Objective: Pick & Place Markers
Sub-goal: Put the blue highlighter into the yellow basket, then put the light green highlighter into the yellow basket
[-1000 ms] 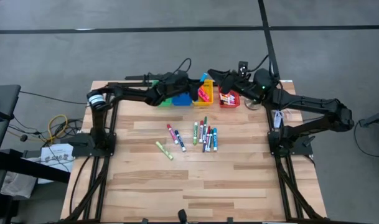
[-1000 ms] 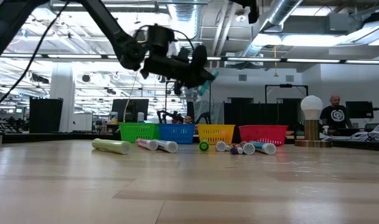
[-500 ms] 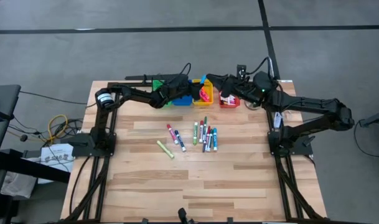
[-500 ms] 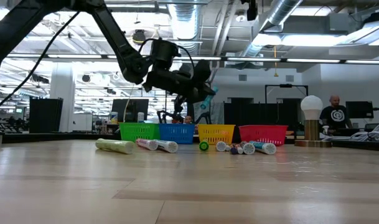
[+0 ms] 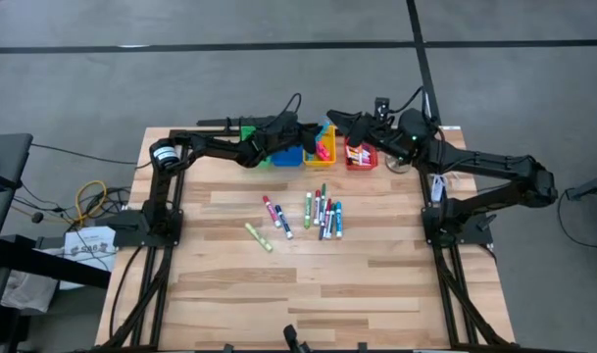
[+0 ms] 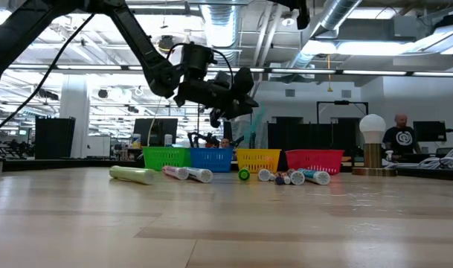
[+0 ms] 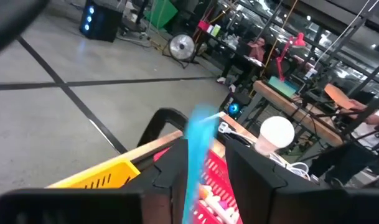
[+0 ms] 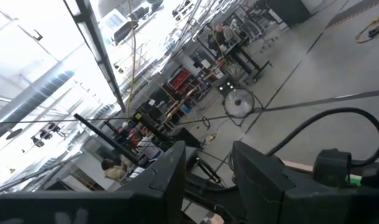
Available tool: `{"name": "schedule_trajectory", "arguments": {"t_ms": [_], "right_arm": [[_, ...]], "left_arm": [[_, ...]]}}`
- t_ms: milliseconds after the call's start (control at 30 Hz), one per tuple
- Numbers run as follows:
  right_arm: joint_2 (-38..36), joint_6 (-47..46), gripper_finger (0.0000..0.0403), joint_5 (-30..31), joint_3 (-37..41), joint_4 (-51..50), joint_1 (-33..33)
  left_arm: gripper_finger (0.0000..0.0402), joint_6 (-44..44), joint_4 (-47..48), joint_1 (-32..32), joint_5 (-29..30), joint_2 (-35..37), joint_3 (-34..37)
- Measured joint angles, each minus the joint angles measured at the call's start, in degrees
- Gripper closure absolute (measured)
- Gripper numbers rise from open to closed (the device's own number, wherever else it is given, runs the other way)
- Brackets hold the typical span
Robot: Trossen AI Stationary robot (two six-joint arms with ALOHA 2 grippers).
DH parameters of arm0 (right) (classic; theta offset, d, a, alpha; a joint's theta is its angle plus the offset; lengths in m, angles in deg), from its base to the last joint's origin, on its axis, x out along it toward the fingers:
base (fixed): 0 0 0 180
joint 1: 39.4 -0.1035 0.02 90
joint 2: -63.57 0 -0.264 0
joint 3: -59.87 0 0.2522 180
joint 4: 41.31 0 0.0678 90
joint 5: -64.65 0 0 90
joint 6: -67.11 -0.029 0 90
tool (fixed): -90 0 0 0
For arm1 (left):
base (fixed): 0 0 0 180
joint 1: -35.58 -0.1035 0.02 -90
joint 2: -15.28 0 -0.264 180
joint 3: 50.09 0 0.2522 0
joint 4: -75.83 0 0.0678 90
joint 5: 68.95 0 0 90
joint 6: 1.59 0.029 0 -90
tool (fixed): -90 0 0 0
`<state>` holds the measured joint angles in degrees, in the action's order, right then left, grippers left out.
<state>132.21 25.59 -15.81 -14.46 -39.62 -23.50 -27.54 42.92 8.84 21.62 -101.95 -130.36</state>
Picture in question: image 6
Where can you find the yellow highlighter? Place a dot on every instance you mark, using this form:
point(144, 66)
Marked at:
point(137, 175)

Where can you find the light green Expo marker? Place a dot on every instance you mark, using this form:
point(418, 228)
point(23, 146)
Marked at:
point(244, 174)

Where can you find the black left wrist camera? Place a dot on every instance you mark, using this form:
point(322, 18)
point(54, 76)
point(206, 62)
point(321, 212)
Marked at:
point(244, 80)

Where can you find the white bulb lamp wooden base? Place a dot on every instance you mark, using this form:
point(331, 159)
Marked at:
point(372, 128)

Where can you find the red plastic basket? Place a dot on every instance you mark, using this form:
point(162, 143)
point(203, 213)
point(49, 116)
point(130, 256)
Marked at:
point(315, 161)

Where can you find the white bottle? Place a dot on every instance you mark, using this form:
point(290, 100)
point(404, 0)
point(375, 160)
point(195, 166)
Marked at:
point(168, 140)
point(135, 141)

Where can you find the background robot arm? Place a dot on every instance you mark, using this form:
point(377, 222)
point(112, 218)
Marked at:
point(202, 140)

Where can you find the black frame stand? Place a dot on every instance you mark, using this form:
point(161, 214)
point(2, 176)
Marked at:
point(341, 102)

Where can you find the black cabinet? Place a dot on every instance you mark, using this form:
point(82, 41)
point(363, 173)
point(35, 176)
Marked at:
point(55, 137)

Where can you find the person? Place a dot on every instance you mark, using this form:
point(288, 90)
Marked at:
point(225, 143)
point(401, 137)

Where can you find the dark computer monitor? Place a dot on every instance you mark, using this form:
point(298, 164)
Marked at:
point(155, 132)

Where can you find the dark green Expo marker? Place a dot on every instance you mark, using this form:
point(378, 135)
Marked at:
point(297, 178)

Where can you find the pink Expo marker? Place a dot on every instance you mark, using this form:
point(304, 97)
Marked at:
point(178, 172)

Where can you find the black wall monitor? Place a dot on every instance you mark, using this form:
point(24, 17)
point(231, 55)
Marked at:
point(432, 131)

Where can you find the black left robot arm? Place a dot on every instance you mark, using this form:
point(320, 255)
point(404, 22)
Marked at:
point(137, 37)

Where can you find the thin red Expo marker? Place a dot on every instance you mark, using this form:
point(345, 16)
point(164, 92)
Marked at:
point(286, 178)

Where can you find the blue plastic basket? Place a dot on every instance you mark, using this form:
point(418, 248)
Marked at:
point(211, 160)

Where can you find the teal Expo marker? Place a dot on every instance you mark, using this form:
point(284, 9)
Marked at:
point(321, 178)

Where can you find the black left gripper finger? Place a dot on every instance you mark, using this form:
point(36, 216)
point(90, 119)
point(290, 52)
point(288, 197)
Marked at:
point(216, 118)
point(243, 106)

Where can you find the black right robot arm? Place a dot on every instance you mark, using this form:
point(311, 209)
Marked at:
point(297, 11)

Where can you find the yellow plastic basket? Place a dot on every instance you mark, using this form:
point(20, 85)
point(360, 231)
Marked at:
point(258, 160)

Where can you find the green plastic basket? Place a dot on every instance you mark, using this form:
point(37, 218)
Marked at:
point(166, 158)

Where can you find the thin green Expo marker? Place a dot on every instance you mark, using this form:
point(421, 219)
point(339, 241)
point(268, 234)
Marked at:
point(273, 176)

